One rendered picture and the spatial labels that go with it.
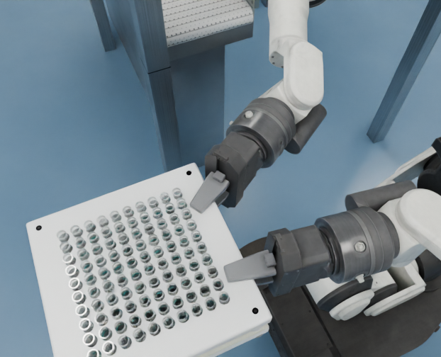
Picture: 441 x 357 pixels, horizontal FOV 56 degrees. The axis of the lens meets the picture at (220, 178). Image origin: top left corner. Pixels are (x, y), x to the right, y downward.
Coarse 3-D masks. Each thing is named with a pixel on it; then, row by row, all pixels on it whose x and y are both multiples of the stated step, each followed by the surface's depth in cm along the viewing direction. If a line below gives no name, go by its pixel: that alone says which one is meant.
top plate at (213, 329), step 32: (128, 192) 58; (160, 192) 58; (192, 192) 58; (32, 224) 56; (64, 224) 56; (96, 224) 56; (224, 224) 56; (224, 256) 53; (64, 288) 51; (160, 288) 51; (192, 288) 51; (224, 288) 51; (256, 288) 51; (64, 320) 49; (128, 320) 49; (160, 320) 49; (192, 320) 49; (224, 320) 49; (256, 320) 49; (64, 352) 47; (128, 352) 47; (160, 352) 47; (192, 352) 47
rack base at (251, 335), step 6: (258, 330) 53; (264, 330) 53; (240, 336) 52; (246, 336) 52; (252, 336) 53; (228, 342) 52; (234, 342) 52; (240, 342) 53; (216, 348) 51; (222, 348) 51; (228, 348) 53; (204, 354) 51; (210, 354) 51; (216, 354) 52
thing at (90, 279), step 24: (144, 216) 56; (96, 240) 54; (120, 240) 55; (168, 240) 54; (96, 264) 52; (120, 264) 53; (168, 264) 53; (192, 264) 53; (96, 288) 51; (144, 288) 50; (168, 288) 51; (120, 312) 48; (144, 312) 48; (168, 312) 49
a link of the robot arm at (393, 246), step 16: (368, 192) 58; (384, 192) 58; (400, 192) 58; (352, 208) 58; (368, 208) 55; (384, 208) 56; (368, 224) 52; (384, 224) 52; (384, 240) 51; (400, 240) 53; (416, 240) 52; (384, 256) 52; (400, 256) 55; (416, 256) 58
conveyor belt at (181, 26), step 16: (176, 0) 116; (192, 0) 116; (208, 0) 116; (224, 0) 116; (240, 0) 116; (176, 16) 112; (192, 16) 112; (208, 16) 112; (224, 16) 112; (240, 16) 113; (176, 32) 109; (192, 32) 111; (208, 32) 112
